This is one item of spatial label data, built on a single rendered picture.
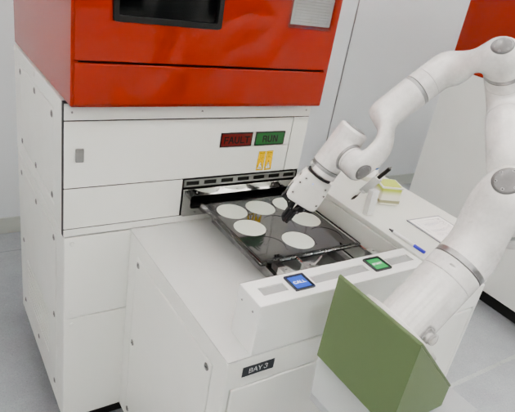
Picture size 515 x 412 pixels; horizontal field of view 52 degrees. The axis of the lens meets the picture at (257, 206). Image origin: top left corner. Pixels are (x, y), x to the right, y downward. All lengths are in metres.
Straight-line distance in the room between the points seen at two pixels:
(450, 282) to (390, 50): 3.18
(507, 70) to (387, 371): 0.76
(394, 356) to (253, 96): 0.88
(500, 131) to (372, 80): 2.87
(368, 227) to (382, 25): 2.60
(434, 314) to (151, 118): 0.92
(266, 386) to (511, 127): 0.84
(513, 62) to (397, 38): 2.84
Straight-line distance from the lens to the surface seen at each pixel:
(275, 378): 1.36
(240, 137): 1.70
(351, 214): 1.70
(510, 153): 1.32
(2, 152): 3.09
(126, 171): 1.57
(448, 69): 1.52
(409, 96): 1.48
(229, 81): 1.56
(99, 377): 2.00
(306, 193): 1.48
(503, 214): 1.16
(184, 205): 1.69
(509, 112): 1.37
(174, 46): 1.45
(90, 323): 1.83
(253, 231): 1.57
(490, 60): 1.42
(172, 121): 1.57
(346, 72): 3.95
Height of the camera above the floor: 1.64
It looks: 25 degrees down
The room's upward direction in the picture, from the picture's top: 10 degrees clockwise
